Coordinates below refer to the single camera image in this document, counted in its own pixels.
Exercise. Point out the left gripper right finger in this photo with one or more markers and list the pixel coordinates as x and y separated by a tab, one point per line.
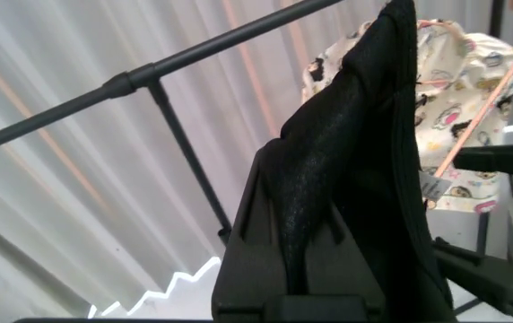
337	269

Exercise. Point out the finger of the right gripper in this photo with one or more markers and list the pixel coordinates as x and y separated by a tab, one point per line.
498	278
507	159

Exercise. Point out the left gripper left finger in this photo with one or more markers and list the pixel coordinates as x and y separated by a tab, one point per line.
247	251

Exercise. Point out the cream printed garment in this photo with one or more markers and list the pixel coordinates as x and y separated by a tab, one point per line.
458	89

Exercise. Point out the black garment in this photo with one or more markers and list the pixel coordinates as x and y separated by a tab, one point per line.
364	134

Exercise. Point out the black clothes rack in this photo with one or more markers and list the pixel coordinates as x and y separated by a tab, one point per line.
126	83

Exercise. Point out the white curtain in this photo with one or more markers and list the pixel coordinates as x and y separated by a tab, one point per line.
81	179

